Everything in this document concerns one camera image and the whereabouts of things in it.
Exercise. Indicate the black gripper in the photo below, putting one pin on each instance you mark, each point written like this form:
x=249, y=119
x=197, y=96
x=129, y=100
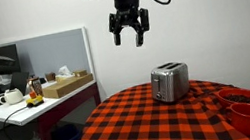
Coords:
x=125, y=2

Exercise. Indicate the silver two-slot toaster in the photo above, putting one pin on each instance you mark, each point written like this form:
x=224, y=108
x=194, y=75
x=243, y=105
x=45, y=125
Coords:
x=169, y=83

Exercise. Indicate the small light wooden box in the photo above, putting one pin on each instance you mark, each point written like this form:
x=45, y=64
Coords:
x=80, y=73

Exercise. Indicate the grey desk divider panel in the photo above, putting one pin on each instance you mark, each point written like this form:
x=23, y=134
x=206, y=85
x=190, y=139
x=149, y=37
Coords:
x=55, y=54

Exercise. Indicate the tissue box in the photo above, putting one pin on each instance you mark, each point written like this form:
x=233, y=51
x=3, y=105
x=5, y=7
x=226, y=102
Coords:
x=64, y=74

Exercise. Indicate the flat cardboard box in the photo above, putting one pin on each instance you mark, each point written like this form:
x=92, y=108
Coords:
x=66, y=85

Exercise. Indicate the small brown box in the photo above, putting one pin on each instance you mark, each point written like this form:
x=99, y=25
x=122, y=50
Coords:
x=50, y=76

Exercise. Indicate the red black checkered tablecloth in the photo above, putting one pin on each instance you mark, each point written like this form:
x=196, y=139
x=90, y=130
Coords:
x=161, y=128

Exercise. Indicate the dark glass jar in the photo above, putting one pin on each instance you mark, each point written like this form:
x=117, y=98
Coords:
x=36, y=86

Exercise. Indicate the yellow emergency stop button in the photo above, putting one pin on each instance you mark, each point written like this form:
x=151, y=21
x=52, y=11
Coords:
x=34, y=100

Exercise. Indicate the red bowl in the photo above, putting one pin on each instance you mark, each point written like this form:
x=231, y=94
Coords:
x=224, y=98

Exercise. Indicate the black laptop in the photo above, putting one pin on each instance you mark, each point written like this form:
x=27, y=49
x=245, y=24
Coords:
x=19, y=81

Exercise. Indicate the black computer monitor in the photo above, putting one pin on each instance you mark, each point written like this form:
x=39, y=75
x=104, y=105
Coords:
x=7, y=51

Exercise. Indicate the dark coffee beans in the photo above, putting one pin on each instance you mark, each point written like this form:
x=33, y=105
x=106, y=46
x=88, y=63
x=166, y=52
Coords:
x=241, y=98

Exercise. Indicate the white ceramic teapot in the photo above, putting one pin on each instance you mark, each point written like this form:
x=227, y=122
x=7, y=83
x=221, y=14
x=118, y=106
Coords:
x=12, y=96

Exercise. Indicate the red plastic cup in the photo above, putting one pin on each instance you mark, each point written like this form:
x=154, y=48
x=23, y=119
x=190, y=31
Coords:
x=246, y=121

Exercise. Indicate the white desk with maroon frame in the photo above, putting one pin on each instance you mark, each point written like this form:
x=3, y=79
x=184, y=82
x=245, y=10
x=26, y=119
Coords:
x=20, y=113

